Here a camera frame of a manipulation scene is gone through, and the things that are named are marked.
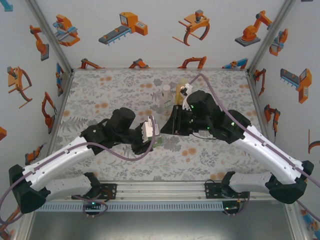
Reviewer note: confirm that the clear bottle green cap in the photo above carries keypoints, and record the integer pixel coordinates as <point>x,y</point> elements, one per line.
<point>166,102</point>

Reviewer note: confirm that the white bottle cap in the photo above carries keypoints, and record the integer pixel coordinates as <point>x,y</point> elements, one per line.
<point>166,88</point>

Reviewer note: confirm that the thin aluminium table rail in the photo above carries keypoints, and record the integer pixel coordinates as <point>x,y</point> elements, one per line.
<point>160,68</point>

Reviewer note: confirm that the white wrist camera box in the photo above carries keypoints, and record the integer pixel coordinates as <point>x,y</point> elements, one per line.
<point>150,128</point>
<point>187,100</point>

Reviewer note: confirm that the small circuit board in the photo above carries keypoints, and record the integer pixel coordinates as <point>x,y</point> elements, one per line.
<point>230,207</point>
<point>93,203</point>

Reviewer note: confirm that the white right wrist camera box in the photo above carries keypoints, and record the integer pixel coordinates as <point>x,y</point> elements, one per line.
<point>187,100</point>

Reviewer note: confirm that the aluminium frame leg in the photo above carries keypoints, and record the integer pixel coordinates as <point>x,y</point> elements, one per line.
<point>26,225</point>
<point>296,222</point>

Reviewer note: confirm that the floral patterned table cloth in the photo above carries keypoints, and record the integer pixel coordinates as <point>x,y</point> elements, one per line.
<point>112,82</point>

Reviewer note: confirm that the aluminium frame post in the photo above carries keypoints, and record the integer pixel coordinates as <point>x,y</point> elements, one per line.
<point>52,37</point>
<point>269,37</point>

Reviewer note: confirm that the wide aluminium frame rail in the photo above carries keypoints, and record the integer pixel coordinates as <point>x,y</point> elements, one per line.
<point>160,191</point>

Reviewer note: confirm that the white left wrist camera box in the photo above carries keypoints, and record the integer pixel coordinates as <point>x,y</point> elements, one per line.
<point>150,128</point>

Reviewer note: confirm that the aluminium table side rail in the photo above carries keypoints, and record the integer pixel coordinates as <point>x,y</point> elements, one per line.
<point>252,90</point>
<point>61,105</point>

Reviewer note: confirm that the orange tea bottle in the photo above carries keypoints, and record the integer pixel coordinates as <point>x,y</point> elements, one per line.
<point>179,95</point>

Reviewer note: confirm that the pale yellow bottle cap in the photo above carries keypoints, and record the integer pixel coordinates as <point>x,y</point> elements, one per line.
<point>182,81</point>

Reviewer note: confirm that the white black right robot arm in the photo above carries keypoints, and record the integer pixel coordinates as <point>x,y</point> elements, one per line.
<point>250,183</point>

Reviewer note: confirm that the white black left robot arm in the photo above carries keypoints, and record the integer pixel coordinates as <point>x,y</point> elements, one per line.
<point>67,186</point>

